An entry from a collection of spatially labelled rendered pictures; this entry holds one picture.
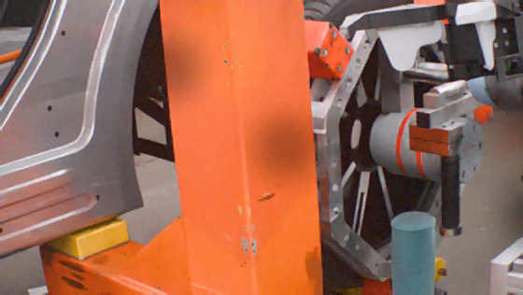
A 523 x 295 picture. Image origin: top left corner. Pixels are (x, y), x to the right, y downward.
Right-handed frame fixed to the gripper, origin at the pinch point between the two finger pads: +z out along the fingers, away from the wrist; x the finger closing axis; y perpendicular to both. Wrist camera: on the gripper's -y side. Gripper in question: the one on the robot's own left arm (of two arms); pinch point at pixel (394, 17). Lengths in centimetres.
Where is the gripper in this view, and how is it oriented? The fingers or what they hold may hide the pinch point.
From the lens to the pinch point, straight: 75.0
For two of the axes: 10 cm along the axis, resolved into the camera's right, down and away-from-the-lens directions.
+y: 1.6, 9.8, 1.5
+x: -5.1, -0.5, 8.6
